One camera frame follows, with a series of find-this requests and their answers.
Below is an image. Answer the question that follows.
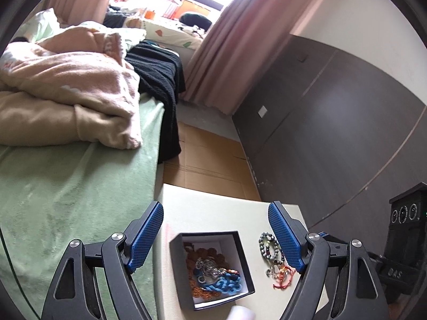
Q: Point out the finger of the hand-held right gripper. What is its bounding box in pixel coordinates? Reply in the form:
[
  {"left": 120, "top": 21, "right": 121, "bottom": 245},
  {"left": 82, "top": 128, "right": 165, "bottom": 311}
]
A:
[{"left": 318, "top": 231, "right": 351, "bottom": 244}]

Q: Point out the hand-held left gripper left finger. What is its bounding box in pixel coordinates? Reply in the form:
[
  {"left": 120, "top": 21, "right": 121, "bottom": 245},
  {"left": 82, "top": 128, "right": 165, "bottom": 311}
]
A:
[{"left": 42, "top": 201, "right": 165, "bottom": 320}]

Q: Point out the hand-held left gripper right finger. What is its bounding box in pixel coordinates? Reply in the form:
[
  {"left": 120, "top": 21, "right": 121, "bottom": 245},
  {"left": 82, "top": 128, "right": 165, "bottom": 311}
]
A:
[{"left": 267, "top": 201, "right": 391, "bottom": 320}]

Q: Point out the grey bead bracelet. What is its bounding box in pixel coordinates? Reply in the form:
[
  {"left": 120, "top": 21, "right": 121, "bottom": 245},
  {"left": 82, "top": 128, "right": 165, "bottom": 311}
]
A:
[{"left": 258, "top": 231, "right": 286, "bottom": 263}]

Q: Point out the black jewelry box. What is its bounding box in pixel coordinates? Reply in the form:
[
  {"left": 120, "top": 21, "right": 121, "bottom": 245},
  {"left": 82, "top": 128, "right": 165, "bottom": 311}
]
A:
[{"left": 169, "top": 231, "right": 256, "bottom": 309}]

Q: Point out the green bedsheet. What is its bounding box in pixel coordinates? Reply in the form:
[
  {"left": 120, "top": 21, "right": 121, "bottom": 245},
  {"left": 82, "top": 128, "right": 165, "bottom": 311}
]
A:
[{"left": 0, "top": 91, "right": 166, "bottom": 320}]

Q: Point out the pale blurred object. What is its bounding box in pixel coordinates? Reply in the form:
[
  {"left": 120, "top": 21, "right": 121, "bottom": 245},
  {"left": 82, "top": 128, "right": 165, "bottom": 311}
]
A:
[{"left": 230, "top": 306, "right": 257, "bottom": 320}]

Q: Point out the flat cardboard sheet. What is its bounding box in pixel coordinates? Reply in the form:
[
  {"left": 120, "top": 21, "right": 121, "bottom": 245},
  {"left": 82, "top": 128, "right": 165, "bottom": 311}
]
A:
[{"left": 162, "top": 122, "right": 263, "bottom": 202}]

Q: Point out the black knit blanket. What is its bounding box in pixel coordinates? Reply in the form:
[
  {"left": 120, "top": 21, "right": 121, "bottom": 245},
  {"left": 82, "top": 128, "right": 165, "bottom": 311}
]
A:
[{"left": 124, "top": 40, "right": 186, "bottom": 165}]

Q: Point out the pink quilt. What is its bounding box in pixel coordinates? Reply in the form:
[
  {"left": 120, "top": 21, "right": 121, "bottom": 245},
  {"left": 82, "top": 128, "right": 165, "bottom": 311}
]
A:
[{"left": 0, "top": 25, "right": 145, "bottom": 150}]

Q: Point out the white printed pillow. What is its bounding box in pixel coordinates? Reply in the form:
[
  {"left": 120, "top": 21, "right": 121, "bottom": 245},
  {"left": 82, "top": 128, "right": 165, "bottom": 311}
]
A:
[{"left": 138, "top": 17, "right": 208, "bottom": 49}]

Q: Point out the dark green cushion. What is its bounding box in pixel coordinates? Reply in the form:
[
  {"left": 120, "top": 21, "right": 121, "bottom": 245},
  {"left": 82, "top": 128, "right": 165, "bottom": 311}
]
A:
[{"left": 180, "top": 12, "right": 213, "bottom": 31}]

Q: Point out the pale green pillow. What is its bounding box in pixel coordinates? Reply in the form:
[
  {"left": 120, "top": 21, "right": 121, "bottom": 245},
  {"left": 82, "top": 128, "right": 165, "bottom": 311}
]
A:
[{"left": 25, "top": 8, "right": 61, "bottom": 43}]

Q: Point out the red string bracelet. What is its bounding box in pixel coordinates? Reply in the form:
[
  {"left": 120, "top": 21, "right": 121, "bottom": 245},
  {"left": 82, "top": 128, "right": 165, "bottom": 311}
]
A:
[{"left": 272, "top": 264, "right": 298, "bottom": 289}]

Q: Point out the brown bead bracelet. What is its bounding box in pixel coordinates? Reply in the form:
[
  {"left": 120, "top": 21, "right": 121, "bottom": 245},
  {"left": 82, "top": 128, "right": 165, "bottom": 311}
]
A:
[{"left": 183, "top": 243, "right": 234, "bottom": 301}]

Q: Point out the multicolour bead bracelet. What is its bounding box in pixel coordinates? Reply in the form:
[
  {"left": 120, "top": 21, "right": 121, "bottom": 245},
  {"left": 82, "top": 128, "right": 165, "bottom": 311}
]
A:
[{"left": 217, "top": 266, "right": 241, "bottom": 282}]

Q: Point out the silver chain bracelet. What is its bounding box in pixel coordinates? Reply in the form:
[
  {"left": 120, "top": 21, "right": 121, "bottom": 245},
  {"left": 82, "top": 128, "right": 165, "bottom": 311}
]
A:
[{"left": 195, "top": 257, "right": 225, "bottom": 279}]

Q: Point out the blue chain link bracelet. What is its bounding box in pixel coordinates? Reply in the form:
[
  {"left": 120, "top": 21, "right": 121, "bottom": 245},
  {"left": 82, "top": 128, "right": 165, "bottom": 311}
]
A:
[{"left": 198, "top": 271, "right": 243, "bottom": 294}]

